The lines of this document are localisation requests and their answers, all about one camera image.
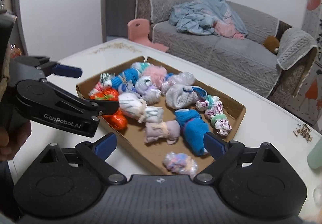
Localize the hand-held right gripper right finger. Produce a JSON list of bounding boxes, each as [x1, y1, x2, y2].
[[193, 132, 288, 185]]

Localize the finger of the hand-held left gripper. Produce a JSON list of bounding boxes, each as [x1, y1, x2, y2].
[[54, 91, 120, 116], [11, 56, 83, 82]]

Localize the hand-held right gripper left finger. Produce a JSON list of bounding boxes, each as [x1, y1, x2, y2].
[[38, 133, 126, 185]]

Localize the orange bundle green bow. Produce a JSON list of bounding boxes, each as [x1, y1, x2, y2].
[[90, 88, 120, 102]]

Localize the plain orange bundle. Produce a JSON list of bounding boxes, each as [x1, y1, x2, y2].
[[102, 108, 128, 131]]

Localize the white floral cloth bundle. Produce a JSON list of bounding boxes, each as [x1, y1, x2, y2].
[[89, 73, 112, 96]]

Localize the white striped cloth roll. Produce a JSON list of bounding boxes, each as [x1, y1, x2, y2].
[[118, 93, 164, 124]]

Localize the shallow cardboard box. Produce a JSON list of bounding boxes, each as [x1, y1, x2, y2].
[[76, 56, 246, 176]]

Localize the white paper bundle green bands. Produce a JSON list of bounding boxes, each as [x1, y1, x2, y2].
[[196, 96, 232, 136]]

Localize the pastel bubble wrap bundle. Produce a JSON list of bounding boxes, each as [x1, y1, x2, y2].
[[162, 152, 199, 179]]

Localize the blue yarn bundle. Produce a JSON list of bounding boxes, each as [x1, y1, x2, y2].
[[111, 68, 140, 89]]

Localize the white lavender cloth bundle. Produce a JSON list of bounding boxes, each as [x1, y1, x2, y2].
[[134, 75, 162, 105]]

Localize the teal white bubble wrap bundle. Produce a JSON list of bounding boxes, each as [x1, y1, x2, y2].
[[131, 62, 151, 73]]

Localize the mauve cloth roll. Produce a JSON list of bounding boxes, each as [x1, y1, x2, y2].
[[144, 120, 181, 146]]

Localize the grey sock bundle blue trim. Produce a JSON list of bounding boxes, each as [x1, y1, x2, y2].
[[165, 84, 208, 109]]

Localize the pink fluffy ball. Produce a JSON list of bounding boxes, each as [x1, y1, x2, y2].
[[143, 65, 168, 86]]

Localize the clear plastic bag bundle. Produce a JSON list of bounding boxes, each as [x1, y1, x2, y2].
[[161, 72, 196, 95]]

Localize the person's left hand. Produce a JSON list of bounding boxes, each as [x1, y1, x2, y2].
[[0, 121, 32, 161]]

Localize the pink plastic chair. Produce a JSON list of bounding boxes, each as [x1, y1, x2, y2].
[[127, 19, 169, 53]]

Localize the grey door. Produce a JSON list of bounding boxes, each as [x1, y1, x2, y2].
[[101, 0, 153, 38]]

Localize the pile of seed shells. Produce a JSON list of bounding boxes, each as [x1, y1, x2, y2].
[[293, 123, 314, 142]]

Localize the grey sofa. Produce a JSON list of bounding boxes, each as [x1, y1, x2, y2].
[[135, 0, 319, 100]]

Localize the light green cup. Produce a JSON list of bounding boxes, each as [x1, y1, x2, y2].
[[307, 137, 322, 170]]

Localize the brown plush toy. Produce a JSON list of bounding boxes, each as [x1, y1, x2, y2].
[[263, 36, 280, 54]]

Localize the pink cloth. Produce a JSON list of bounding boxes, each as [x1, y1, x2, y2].
[[214, 19, 245, 40]]

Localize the grey knitted throw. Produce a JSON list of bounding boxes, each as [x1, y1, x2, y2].
[[277, 27, 318, 71]]

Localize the light blue blanket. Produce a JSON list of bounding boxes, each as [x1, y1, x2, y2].
[[168, 0, 248, 36]]

